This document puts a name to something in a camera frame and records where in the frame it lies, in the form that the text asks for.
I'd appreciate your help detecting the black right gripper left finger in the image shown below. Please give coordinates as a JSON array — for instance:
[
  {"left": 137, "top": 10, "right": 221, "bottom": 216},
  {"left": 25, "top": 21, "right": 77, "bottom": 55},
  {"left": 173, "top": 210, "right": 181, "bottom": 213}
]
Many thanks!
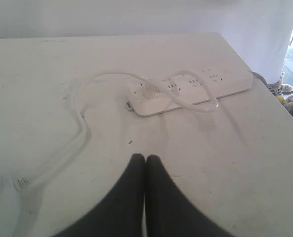
[{"left": 56, "top": 154, "right": 145, "bottom": 237}]

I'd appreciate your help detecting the grey power strip cord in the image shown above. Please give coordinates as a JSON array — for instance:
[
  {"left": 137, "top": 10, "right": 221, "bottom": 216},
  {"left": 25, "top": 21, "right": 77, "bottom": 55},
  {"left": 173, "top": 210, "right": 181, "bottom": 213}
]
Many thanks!
[{"left": 251, "top": 71, "right": 269, "bottom": 86}]

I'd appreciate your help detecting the plush toy pile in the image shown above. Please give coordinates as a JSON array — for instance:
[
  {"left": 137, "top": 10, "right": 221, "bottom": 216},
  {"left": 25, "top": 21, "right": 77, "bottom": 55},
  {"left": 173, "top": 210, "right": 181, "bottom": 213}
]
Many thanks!
[{"left": 268, "top": 71, "right": 293, "bottom": 116}]

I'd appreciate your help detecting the white plug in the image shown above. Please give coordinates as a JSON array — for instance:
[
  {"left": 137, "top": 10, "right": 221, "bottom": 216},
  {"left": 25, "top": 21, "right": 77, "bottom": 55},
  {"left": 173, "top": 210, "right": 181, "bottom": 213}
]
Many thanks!
[{"left": 142, "top": 78, "right": 161, "bottom": 99}]

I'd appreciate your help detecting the white power cable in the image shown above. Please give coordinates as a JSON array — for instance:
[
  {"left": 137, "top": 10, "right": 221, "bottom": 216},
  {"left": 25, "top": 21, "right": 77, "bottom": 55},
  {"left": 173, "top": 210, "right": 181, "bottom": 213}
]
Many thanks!
[{"left": 13, "top": 70, "right": 220, "bottom": 193}]

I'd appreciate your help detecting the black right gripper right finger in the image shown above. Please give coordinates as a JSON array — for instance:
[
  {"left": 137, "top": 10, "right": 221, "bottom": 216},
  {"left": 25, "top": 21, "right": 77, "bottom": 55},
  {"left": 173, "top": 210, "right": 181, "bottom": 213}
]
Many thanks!
[{"left": 145, "top": 155, "right": 232, "bottom": 237}]

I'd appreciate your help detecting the white power strip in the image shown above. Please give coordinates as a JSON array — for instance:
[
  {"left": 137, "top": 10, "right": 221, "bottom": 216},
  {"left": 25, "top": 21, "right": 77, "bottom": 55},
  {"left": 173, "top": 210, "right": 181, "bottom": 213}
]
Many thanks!
[{"left": 126, "top": 68, "right": 253, "bottom": 117}]

